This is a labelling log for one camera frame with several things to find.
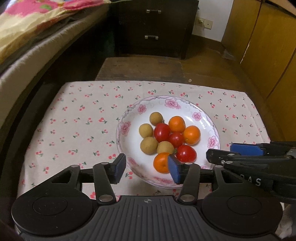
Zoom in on wall power outlet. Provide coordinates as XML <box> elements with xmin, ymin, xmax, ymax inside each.
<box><xmin>196</xmin><ymin>17</ymin><xmax>213</xmax><ymax>30</ymax></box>

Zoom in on orange tangerine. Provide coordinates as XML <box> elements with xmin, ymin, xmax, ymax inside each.
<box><xmin>168</xmin><ymin>116</ymin><xmax>186</xmax><ymax>133</ymax></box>
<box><xmin>153</xmin><ymin>152</ymin><xmax>170</xmax><ymax>174</ymax></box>
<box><xmin>183</xmin><ymin>126</ymin><xmax>201</xmax><ymax>145</ymax></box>

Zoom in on dark wooden nightstand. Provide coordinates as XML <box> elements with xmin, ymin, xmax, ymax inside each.
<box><xmin>107</xmin><ymin>0</ymin><xmax>199</xmax><ymax>59</ymax></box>

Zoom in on floral quilt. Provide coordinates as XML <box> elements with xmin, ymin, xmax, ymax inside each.
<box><xmin>1</xmin><ymin>0</ymin><xmax>111</xmax><ymax>63</ymax></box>

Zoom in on orange tangerine front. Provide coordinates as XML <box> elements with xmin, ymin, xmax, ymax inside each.
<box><xmin>153</xmin><ymin>152</ymin><xmax>170</xmax><ymax>174</ymax></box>

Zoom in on red tomato back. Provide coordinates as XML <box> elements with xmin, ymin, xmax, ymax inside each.
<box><xmin>154</xmin><ymin>123</ymin><xmax>171</xmax><ymax>143</ymax></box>

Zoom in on red tomato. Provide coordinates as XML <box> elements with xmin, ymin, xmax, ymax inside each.
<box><xmin>176</xmin><ymin>145</ymin><xmax>197</xmax><ymax>163</ymax></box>
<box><xmin>168</xmin><ymin>132</ymin><xmax>185</xmax><ymax>148</ymax></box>
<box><xmin>154</xmin><ymin>123</ymin><xmax>171</xmax><ymax>143</ymax></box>

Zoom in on white floral plate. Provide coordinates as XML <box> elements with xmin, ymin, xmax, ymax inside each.
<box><xmin>116</xmin><ymin>95</ymin><xmax>220</xmax><ymax>189</ymax></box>

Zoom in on yellow wooden wardrobe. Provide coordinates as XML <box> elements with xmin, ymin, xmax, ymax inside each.
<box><xmin>222</xmin><ymin>1</ymin><xmax>295</xmax><ymax>141</ymax></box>

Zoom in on grey bed mattress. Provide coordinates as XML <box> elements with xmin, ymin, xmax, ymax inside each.
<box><xmin>1</xmin><ymin>4</ymin><xmax>109</xmax><ymax>126</ymax></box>

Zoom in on tan longan back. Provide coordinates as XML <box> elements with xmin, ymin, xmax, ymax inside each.
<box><xmin>149</xmin><ymin>112</ymin><xmax>163</xmax><ymax>126</ymax></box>

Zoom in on tan longan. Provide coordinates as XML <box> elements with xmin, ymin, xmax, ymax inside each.
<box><xmin>149</xmin><ymin>112</ymin><xmax>163</xmax><ymax>126</ymax></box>
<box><xmin>140</xmin><ymin>137</ymin><xmax>158</xmax><ymax>155</ymax></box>
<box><xmin>157</xmin><ymin>141</ymin><xmax>175</xmax><ymax>154</ymax></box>
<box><xmin>138</xmin><ymin>123</ymin><xmax>154</xmax><ymax>138</ymax></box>

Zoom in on red tomato front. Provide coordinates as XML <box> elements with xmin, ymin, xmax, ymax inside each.
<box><xmin>176</xmin><ymin>145</ymin><xmax>197</xmax><ymax>163</ymax></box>

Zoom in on tan longan front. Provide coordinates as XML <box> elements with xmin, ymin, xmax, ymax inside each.
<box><xmin>140</xmin><ymin>137</ymin><xmax>158</xmax><ymax>155</ymax></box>

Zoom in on orange tangerine back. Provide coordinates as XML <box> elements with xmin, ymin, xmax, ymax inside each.
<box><xmin>168</xmin><ymin>116</ymin><xmax>186</xmax><ymax>133</ymax></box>

